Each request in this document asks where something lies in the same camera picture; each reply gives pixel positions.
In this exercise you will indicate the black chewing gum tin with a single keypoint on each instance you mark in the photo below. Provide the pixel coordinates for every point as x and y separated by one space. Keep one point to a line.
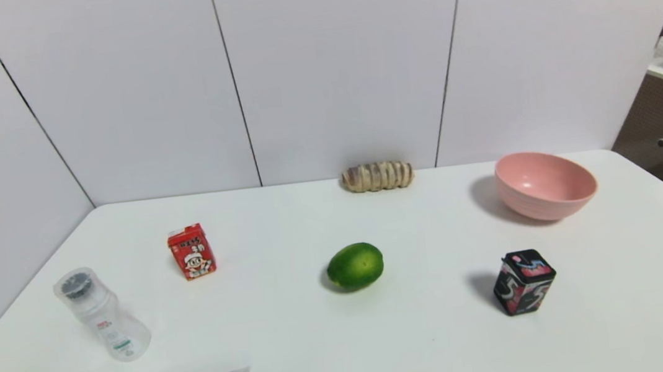
523 282

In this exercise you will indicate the pink bowl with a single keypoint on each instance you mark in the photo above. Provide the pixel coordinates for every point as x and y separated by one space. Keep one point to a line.
541 187

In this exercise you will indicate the striped bread roll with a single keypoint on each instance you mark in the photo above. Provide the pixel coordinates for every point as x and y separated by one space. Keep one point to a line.
377 176

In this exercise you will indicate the green lime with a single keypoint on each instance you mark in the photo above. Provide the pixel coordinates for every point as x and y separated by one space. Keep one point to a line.
355 265

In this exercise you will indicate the red milk carton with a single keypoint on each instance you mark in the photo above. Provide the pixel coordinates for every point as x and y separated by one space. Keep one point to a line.
192 252

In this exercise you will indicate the clear plastic baby bottle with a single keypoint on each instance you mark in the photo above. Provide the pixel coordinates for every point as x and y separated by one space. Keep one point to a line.
103 315

